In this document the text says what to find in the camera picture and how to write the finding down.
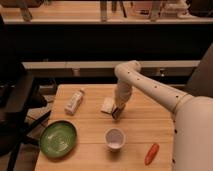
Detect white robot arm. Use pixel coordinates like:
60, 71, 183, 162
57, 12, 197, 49
112, 60, 213, 171

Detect white sponge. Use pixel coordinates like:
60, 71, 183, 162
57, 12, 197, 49
101, 97, 114, 114

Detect green plate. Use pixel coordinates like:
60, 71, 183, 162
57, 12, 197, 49
39, 120, 77, 159

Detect black eraser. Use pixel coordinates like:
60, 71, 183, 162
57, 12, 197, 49
112, 107, 124, 120

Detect grey chair back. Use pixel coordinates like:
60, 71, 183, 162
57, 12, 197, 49
185, 43, 213, 98

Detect orange carrot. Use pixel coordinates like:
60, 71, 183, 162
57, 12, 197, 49
144, 143, 159, 165

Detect white paper cup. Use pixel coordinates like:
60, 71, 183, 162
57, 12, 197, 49
105, 128, 126, 152

